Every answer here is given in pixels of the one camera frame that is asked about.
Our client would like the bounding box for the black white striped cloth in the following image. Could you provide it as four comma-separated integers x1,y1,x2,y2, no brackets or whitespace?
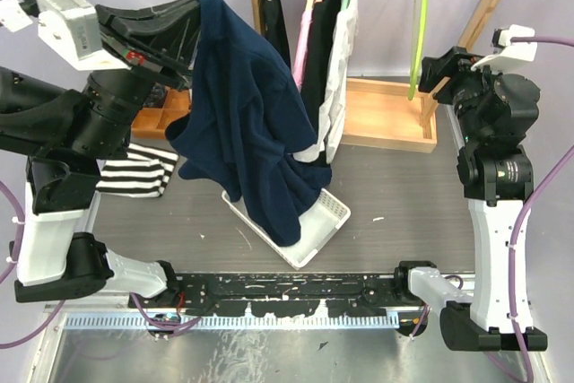
96,144,179,198

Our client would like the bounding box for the white perforated plastic basket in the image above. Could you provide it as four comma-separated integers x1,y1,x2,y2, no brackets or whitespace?
221,188,351,270

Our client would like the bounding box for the plain black t shirt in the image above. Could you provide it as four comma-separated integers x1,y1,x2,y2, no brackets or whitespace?
300,0,342,144

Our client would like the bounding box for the lime green hanger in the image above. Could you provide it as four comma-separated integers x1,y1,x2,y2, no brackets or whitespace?
407,0,428,100

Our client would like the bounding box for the black printed t shirt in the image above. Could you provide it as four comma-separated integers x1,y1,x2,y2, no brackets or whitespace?
259,0,291,67

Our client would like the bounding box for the pink t shirt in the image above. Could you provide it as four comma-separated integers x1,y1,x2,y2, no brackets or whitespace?
291,0,316,90

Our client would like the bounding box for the orange wooden compartment tray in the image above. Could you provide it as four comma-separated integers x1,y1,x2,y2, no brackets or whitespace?
131,84,191,139

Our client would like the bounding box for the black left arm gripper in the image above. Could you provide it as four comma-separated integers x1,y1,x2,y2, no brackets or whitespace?
65,0,213,161

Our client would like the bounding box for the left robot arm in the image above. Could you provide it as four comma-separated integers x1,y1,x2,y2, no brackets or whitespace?
1,0,201,308

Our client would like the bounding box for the wooden clothes rack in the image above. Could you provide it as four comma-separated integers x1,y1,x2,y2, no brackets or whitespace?
245,0,526,154

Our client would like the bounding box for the white t shirt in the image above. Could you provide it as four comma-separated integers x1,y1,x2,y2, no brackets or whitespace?
294,0,359,165

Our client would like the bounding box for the navy blue t shirt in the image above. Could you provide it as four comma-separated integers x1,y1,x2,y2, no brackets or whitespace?
165,0,332,247

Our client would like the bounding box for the grey slotted cable duct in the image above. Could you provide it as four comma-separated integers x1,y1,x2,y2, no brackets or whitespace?
62,312,400,330

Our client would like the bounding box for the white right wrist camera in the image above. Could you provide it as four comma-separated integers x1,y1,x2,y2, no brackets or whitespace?
471,24,537,74

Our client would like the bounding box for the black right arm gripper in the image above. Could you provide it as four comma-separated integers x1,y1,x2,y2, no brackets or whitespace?
419,45,516,144

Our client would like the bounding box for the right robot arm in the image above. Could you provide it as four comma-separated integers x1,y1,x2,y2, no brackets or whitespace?
393,26,548,352

